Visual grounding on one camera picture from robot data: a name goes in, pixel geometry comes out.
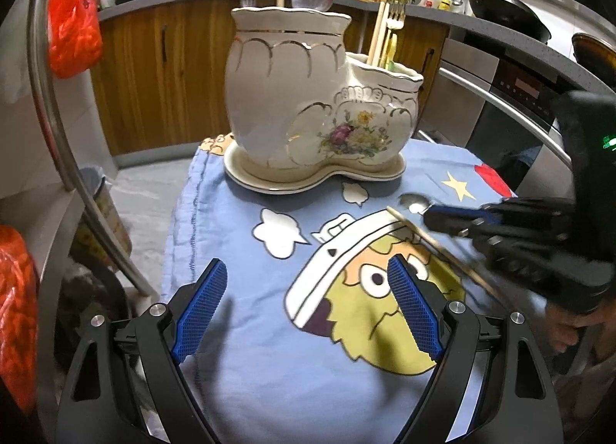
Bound black wok with wooden handle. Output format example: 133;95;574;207
432;0;552;44

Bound curved metal rail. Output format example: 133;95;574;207
26;0;161;299

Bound red plastic bag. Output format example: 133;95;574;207
47;0;105;80

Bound wooden kitchen cabinets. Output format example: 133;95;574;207
90;0;451;157

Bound plastic bucket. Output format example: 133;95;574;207
71;166;134;272

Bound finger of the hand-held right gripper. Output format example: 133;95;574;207
423;211;574;253
432;198;575;224

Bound white ceramic saucer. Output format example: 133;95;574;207
223;138;407;194

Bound wooden chopsticks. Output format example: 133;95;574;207
368;0;388;67

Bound small metal spoon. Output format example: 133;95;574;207
399;192;435;216

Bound white floral ceramic utensil holder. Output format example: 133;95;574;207
224;7;425;171

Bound orange plastic bag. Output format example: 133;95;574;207
0;225;40;417

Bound stainless steel oven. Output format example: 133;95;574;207
416;37;574;195

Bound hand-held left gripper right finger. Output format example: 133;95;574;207
386;254;564;444

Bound person's right hand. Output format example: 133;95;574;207
547;308;598;354

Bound wooden chopstick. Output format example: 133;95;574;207
386;205;507;301

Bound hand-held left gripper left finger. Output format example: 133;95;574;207
57;258;228;444

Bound blue cartoon printed cloth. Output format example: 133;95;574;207
161;135;521;444

